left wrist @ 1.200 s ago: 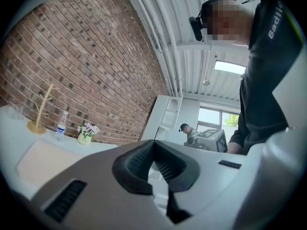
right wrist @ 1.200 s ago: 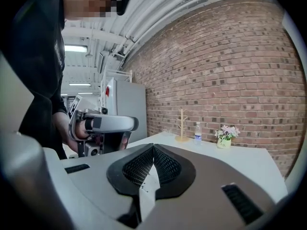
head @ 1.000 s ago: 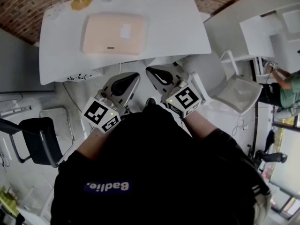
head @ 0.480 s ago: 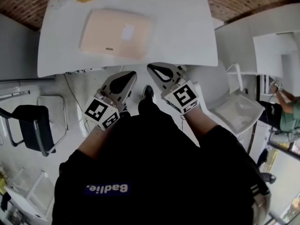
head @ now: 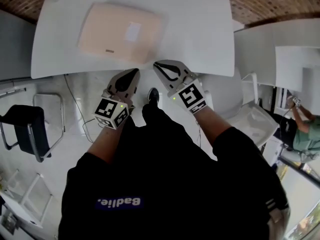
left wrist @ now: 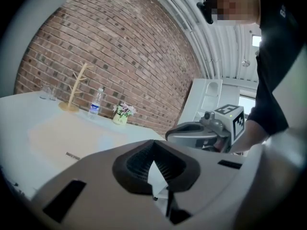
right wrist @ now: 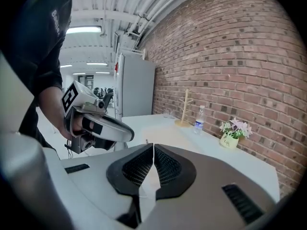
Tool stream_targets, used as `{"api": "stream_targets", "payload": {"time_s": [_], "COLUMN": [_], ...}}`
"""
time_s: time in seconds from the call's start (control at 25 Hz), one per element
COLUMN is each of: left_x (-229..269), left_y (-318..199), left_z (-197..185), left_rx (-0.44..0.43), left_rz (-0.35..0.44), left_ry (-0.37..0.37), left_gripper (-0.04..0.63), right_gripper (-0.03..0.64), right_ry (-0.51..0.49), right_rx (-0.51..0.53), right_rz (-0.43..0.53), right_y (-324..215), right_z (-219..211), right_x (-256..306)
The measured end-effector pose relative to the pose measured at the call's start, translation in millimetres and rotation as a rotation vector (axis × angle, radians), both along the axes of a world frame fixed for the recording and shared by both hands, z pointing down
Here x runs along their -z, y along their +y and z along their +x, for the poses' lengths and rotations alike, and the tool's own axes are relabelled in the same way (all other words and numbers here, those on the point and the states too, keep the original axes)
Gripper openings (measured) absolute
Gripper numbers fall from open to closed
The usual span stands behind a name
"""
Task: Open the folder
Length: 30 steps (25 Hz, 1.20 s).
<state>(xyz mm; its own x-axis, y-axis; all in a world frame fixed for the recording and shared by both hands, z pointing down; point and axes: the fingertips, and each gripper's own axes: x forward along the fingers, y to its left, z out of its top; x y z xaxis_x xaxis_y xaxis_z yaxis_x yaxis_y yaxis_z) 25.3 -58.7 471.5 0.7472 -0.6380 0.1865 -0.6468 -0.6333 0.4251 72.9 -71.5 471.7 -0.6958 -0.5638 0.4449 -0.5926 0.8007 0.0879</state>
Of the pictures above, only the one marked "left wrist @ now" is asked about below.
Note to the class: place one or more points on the potted pink flowers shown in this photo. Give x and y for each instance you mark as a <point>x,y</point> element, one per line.
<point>121,116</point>

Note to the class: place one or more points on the beige pad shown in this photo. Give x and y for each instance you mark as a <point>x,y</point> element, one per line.
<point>72,138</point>

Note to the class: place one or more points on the black head-worn camera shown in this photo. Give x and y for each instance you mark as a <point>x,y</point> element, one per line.
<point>207,8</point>

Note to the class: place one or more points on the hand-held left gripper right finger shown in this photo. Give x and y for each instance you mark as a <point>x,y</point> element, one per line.
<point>211,181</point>

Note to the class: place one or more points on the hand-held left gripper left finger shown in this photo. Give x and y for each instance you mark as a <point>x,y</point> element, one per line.
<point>91,176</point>

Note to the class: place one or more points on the person's head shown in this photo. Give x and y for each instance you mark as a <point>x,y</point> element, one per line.
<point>237,6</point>

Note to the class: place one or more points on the round ceiling lamp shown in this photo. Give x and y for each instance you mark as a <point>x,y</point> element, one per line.
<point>245,63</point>

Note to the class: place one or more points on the clear plastic water bottle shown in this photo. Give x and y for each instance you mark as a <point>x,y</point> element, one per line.
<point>94,106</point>

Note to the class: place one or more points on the person's right forearm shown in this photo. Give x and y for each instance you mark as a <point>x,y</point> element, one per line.
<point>249,135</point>

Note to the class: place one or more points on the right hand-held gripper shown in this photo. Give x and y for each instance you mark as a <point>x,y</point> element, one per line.
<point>236,123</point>

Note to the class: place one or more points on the clear drinking glass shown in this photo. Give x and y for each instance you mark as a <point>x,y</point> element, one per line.
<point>44,92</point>
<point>52,95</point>

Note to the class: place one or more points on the person's black t-shirt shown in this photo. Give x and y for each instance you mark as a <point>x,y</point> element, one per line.
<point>275,68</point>

